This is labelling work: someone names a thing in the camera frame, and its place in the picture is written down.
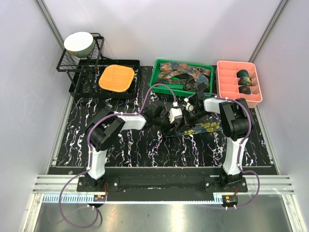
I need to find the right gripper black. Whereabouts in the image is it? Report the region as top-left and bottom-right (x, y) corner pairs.
(176, 109), (210, 134)

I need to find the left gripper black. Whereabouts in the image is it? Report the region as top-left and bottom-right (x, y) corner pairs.
(153, 112), (177, 137)

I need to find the blue yellow floral tie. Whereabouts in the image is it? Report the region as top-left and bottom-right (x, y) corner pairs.
(166, 121), (223, 137)

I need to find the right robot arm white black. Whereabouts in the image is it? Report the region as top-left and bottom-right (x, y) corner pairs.
(188, 92), (254, 192)

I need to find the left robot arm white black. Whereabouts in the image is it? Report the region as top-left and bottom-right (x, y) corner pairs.
(85, 106), (180, 191)

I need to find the dark patterned tie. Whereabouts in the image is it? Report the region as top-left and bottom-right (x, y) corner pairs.
(155, 74), (210, 93)

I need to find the green plastic bin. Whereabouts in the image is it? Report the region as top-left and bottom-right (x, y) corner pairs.
(149, 59), (214, 97)

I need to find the orange teal patterned tie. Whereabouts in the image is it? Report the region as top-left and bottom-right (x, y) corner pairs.
(156, 62), (211, 85)

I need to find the pink divided organizer box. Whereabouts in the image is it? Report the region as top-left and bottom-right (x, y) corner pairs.
(216, 60), (263, 108)

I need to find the rolled black orange tie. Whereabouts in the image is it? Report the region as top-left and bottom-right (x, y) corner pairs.
(239, 85), (251, 95)

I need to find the orange woven square mat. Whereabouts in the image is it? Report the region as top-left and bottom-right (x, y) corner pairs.
(98, 65), (135, 93)

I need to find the rolled dark green tie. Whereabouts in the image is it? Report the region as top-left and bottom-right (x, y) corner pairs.
(237, 70), (250, 78)

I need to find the white green ceramic bowl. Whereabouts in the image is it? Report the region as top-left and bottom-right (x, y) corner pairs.
(64, 31), (95, 58)

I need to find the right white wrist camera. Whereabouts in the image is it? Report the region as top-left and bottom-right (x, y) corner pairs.
(184, 98), (194, 112)

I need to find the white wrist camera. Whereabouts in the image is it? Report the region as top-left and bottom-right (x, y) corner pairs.
(169, 101), (183, 123)
(184, 98), (194, 112)

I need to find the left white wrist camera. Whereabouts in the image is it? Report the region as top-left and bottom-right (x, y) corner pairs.
(169, 101), (183, 123)

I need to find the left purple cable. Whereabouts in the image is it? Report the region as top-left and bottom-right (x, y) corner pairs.
(58, 83), (178, 229)

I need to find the purple cable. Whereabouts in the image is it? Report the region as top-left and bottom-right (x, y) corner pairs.
(190, 93), (261, 210)
(58, 83), (178, 229)

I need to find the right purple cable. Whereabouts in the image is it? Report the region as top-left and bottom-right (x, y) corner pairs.
(190, 93), (261, 210)

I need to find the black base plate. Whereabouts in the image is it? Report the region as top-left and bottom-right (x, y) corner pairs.
(77, 167), (248, 204)

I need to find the black wire dish rack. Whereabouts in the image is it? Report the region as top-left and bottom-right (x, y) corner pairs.
(56, 33), (140, 99)

